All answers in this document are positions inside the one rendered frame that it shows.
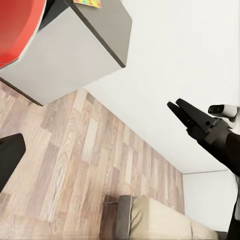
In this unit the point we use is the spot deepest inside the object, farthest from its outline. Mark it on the desk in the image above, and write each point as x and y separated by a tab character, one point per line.
75	45

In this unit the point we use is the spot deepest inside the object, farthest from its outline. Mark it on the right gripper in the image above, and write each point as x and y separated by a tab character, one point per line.
210	132

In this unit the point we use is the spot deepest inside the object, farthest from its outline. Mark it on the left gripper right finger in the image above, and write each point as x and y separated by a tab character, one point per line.
232	149

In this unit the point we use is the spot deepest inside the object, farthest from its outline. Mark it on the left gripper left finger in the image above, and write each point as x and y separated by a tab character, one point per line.
12	149

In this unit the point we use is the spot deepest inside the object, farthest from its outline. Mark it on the swivel chair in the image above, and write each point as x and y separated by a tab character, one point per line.
19	23

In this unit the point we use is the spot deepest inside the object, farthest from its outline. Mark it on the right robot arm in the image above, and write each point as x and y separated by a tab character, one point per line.
211	133

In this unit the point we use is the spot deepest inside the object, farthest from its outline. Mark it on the bed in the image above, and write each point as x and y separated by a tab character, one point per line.
144	218

